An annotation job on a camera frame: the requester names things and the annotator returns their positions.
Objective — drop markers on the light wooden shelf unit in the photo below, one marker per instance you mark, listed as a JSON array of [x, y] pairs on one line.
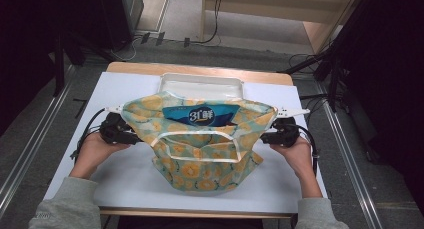
[[266, 5]]

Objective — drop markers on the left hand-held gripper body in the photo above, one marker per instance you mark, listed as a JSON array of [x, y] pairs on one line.
[[113, 129]]

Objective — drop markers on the wooden table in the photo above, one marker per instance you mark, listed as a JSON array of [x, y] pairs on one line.
[[133, 67]]

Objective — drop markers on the black metal stand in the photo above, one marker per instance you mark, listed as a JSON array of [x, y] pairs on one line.
[[60, 65]]

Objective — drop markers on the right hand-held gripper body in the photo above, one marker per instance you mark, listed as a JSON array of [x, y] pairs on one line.
[[286, 132]]

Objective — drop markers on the person's right hand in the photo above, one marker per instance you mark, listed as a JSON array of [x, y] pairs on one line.
[[301, 159]]

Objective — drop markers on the blue snack packet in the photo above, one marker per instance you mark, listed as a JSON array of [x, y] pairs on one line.
[[200, 115]]

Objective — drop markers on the lemon print cloth bag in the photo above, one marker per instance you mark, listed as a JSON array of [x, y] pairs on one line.
[[196, 169]]

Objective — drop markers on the person's dark trousers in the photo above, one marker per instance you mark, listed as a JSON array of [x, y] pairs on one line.
[[186, 224]]

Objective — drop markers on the black tripod stand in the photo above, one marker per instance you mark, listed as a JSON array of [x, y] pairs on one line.
[[333, 65]]

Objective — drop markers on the dark cabinet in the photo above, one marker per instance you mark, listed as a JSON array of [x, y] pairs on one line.
[[116, 15]]

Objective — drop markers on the person's left hand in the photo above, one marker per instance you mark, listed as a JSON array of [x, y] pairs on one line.
[[91, 155]]

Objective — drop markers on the metal floor rail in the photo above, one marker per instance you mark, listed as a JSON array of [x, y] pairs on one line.
[[350, 159], [33, 142]]

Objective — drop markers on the white plastic tray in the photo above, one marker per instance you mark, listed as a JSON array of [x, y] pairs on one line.
[[200, 85]]

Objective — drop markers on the white table mat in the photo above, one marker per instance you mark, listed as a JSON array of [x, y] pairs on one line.
[[126, 89]]

